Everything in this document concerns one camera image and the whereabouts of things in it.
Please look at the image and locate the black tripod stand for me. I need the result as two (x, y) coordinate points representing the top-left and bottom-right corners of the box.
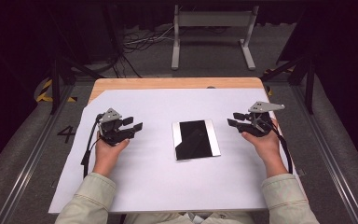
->
(48, 46), (106, 115)
(260, 55), (318, 115)

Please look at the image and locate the bundle of floor cables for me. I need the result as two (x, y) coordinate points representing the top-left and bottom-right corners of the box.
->
(117, 24), (181, 78)

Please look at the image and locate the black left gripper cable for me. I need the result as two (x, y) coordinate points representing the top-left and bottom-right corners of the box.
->
(80, 113), (105, 178)

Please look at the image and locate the yellow black hazard tape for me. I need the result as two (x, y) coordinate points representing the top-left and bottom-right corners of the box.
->
(262, 66), (295, 97)
(35, 77), (77, 104)

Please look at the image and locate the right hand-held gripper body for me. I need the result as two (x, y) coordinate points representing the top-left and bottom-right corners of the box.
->
(245, 101), (286, 138)

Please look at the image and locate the white metal stand frame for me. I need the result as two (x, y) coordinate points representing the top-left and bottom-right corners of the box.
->
(171, 4), (260, 71)

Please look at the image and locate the large white paper sheet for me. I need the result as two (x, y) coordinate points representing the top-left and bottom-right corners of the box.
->
(48, 88), (300, 215)

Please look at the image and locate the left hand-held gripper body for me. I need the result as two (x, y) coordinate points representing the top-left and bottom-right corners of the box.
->
(97, 107), (136, 147)

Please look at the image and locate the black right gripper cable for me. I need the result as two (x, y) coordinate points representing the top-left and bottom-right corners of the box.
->
(268, 120), (294, 175)

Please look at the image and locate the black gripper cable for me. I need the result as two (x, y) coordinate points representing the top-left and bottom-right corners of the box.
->
(268, 120), (294, 175)
(80, 113), (105, 178)

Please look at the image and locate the person's beige jacket torso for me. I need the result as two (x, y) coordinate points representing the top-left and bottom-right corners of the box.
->
(124, 211), (255, 224)

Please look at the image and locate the aluminium floor rail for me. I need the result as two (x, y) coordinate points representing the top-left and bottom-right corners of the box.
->
(0, 83), (76, 224)
(292, 85), (358, 224)

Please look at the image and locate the person's left hand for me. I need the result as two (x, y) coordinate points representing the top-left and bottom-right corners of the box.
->
(92, 132), (131, 178)

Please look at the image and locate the person's right hand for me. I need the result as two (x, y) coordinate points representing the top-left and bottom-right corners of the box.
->
(241, 118), (288, 179)

